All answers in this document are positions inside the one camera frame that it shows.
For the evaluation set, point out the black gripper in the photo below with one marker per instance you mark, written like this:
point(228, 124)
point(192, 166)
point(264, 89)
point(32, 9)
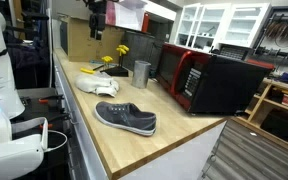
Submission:
point(97, 21)

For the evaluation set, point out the flat blue object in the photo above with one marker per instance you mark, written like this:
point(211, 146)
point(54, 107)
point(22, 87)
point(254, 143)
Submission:
point(95, 62)

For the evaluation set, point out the white grey towel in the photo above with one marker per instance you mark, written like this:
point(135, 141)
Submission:
point(95, 84)

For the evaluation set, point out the large cardboard box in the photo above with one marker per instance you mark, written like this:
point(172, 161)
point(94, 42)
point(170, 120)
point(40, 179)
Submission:
point(84, 40)

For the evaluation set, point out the white paper sheets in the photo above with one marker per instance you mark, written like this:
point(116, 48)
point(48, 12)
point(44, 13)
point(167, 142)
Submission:
point(127, 15)

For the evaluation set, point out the dark grey panel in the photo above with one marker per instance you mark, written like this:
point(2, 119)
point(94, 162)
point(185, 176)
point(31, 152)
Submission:
point(135, 46)

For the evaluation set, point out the black hex key stand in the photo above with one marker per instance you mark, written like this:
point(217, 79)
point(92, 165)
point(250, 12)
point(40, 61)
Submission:
point(117, 71)

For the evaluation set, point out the metal cylinder cup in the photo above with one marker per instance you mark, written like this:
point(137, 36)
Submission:
point(141, 75)

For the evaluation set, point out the black clamp orange tip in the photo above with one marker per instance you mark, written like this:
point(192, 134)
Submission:
point(59, 118)
point(50, 98)

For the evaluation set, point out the dark grey sneaker shoe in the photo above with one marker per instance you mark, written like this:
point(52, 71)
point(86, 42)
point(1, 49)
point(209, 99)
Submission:
point(127, 117)

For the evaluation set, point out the white glass door cabinet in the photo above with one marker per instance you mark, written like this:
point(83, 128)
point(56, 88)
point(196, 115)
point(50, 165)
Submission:
point(217, 23)

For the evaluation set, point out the red black microwave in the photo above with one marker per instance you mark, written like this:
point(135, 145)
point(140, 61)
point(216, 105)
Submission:
point(224, 83)

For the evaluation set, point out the black grid crate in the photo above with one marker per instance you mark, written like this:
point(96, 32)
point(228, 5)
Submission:
point(234, 52)

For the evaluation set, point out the wooden shelf unit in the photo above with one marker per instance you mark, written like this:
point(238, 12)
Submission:
point(262, 100)

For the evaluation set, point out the black pegboard tool rack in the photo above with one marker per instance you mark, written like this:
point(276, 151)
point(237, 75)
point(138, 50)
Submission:
point(284, 33)

